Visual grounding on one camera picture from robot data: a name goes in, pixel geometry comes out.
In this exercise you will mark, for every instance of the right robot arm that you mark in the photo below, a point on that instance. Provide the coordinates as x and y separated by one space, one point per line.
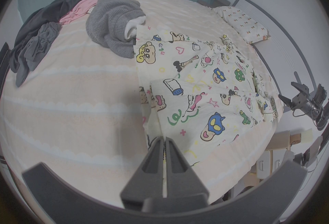
318 107

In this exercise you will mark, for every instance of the black garment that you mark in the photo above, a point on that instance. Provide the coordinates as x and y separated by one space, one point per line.
43 15

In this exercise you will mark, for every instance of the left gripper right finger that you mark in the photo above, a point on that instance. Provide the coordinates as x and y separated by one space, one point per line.
192 188

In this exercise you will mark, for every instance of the bed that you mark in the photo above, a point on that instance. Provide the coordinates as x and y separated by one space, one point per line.
64 89

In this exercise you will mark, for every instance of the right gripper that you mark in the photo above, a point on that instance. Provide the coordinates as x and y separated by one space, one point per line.
299 102

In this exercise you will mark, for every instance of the light grey knit garment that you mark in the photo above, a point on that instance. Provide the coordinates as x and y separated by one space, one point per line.
113 22

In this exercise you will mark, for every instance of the dark grey garment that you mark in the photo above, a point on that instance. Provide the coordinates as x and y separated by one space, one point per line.
38 43

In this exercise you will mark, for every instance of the pink garment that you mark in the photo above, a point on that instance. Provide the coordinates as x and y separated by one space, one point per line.
77 11

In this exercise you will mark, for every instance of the white chest of drawers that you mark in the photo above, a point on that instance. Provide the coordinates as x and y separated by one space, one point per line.
267 164

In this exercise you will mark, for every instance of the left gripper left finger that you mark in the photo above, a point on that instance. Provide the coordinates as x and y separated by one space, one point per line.
135 188

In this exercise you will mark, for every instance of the white printed pillow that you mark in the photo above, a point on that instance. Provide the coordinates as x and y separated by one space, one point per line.
244 22

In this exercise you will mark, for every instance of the grey bedside table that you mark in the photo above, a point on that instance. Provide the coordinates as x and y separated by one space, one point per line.
218 2

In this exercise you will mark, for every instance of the white printed pyjama top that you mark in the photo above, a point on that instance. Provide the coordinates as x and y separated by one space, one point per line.
205 89

